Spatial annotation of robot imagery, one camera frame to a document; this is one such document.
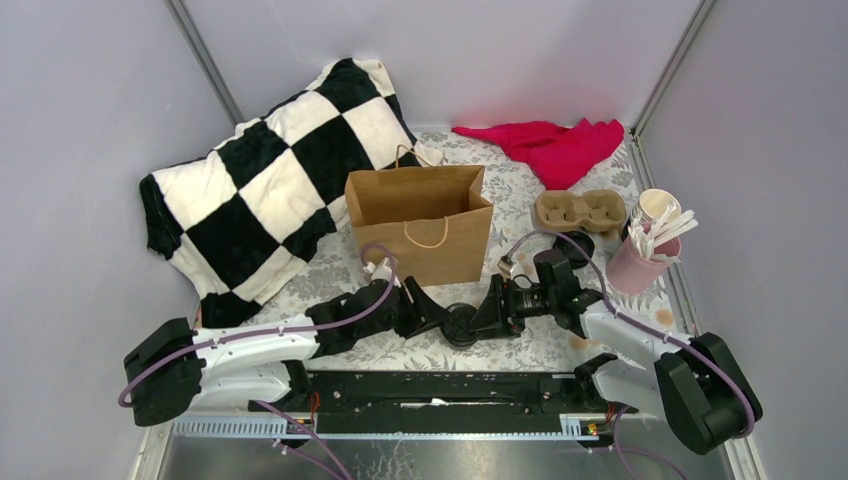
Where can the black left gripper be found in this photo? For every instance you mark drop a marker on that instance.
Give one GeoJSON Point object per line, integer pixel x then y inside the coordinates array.
{"type": "Point", "coordinates": [429, 311]}

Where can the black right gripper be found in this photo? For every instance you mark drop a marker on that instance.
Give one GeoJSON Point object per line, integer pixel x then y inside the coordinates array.
{"type": "Point", "coordinates": [497, 320]}

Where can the black plastic cup lid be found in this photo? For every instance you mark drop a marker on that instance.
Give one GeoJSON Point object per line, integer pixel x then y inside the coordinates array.
{"type": "Point", "coordinates": [460, 314]}

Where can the black paper coffee cup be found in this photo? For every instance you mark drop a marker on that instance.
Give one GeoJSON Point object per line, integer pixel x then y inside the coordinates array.
{"type": "Point", "coordinates": [459, 338]}

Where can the brown paper bag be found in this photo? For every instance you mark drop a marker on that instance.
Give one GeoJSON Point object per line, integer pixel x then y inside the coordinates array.
{"type": "Point", "coordinates": [433, 220]}

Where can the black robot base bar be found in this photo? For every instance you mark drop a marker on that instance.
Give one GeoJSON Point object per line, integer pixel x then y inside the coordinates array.
{"type": "Point", "coordinates": [441, 405]}

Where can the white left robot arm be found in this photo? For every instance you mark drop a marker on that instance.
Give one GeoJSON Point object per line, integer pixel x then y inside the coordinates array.
{"type": "Point", "coordinates": [177, 367]}

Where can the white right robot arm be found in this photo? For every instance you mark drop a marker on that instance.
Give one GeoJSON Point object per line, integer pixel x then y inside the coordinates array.
{"type": "Point", "coordinates": [694, 384]}

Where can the floral patterned table mat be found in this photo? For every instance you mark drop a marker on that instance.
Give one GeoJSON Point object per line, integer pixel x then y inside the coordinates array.
{"type": "Point", "coordinates": [513, 189]}

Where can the pink straw holder cup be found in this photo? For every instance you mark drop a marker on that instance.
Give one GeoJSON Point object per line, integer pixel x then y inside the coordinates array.
{"type": "Point", "coordinates": [632, 274]}

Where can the brown cardboard cup carrier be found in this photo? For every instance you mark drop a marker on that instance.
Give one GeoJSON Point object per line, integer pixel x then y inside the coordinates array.
{"type": "Point", "coordinates": [596, 211]}

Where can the red cloth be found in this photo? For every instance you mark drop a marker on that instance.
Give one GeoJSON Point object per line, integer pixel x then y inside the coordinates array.
{"type": "Point", "coordinates": [559, 156]}

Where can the black white checkered blanket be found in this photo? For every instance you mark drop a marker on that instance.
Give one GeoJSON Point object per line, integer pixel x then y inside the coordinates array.
{"type": "Point", "coordinates": [243, 220]}

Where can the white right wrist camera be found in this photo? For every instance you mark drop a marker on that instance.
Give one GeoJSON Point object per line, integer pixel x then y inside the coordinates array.
{"type": "Point", "coordinates": [508, 268]}

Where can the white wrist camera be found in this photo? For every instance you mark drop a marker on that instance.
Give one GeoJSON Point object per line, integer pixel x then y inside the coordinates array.
{"type": "Point", "coordinates": [382, 271]}
{"type": "Point", "coordinates": [508, 268]}

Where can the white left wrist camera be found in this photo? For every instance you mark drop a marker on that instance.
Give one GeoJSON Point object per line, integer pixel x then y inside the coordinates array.
{"type": "Point", "coordinates": [382, 271]}

